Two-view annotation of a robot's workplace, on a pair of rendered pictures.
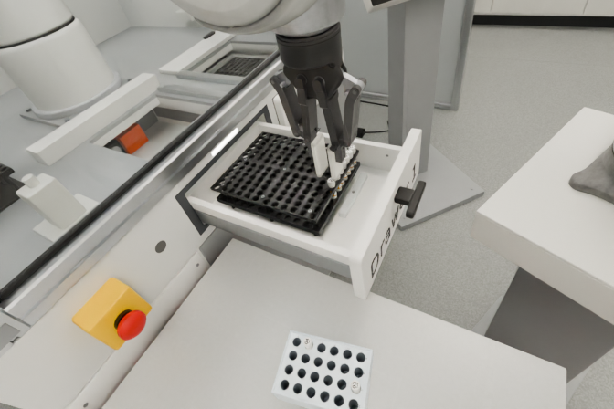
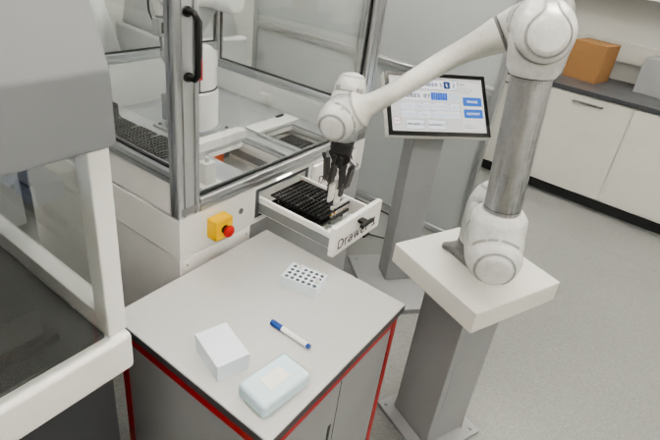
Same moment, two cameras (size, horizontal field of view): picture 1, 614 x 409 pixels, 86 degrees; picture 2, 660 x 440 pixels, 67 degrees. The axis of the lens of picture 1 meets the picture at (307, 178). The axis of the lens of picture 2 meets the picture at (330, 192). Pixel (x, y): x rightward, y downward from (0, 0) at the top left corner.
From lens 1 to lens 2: 1.19 m
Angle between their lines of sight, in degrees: 16
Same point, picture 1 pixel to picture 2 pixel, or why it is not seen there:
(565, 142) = (453, 233)
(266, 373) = (276, 277)
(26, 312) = (201, 204)
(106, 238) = (231, 192)
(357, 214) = not seen: hidden behind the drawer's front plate
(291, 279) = (296, 252)
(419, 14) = (422, 148)
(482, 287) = not seen: hidden behind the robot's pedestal
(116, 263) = (227, 205)
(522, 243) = (409, 259)
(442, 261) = (396, 346)
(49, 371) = (192, 235)
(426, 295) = not seen: hidden behind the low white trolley
